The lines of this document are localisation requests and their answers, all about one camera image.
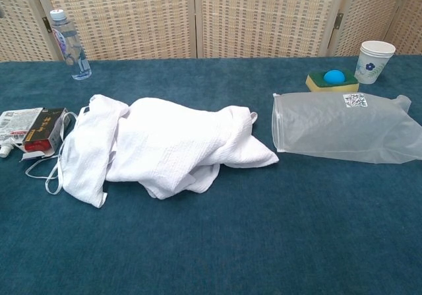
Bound clear plastic water bottle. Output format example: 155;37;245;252
49;9;92;81

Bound white clothes with cords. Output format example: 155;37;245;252
25;93;280;209

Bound translucent plastic bag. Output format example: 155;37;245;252
271;91;422;164

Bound blue carpet table cover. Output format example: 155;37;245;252
0;55;422;295

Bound blue ball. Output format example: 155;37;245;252
322;69;346;85

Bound white spout pouch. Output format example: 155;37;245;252
0;107;44;159

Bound woven folding screen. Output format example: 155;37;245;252
0;0;422;61

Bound yellow green sponge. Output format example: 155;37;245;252
305;70;360;93

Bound black red carton box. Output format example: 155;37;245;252
20;107;72;162

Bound white paper cup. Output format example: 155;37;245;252
355;40;396;84

